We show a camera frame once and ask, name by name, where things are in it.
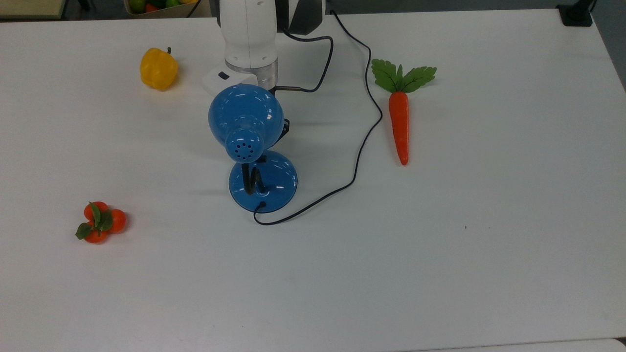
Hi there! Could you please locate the blue desk lamp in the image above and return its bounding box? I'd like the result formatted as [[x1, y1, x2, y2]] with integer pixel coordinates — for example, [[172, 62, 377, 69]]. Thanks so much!
[[208, 84, 298, 214]]

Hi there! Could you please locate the orange carrot with green leaves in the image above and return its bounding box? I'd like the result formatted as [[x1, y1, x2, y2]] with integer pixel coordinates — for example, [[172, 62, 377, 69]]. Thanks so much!
[[371, 59, 437, 166]]

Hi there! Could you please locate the yellow bell pepper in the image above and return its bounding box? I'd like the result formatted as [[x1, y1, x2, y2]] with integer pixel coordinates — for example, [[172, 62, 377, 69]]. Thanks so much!
[[140, 47, 179, 91]]

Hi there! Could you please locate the basket of fruit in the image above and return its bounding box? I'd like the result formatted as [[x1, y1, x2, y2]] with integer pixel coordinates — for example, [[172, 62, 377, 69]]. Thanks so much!
[[123, 0, 201, 19]]

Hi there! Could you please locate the tangerine cluster with leaves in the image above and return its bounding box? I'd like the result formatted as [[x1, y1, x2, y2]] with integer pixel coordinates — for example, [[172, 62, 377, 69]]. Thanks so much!
[[75, 201, 127, 244]]

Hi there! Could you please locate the tan board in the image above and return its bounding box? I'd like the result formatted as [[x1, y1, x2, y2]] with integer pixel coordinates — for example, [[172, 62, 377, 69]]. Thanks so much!
[[0, 0, 67, 20]]

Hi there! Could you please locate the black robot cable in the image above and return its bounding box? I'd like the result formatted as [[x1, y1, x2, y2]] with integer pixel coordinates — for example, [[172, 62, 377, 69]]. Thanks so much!
[[275, 27, 335, 93]]

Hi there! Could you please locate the black lamp power cable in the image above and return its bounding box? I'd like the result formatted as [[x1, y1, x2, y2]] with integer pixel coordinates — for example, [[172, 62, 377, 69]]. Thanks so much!
[[253, 10, 384, 226]]

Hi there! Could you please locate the black clamp mount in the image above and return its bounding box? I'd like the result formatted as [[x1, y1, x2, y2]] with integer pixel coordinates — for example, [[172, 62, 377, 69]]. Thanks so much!
[[557, 0, 595, 27]]

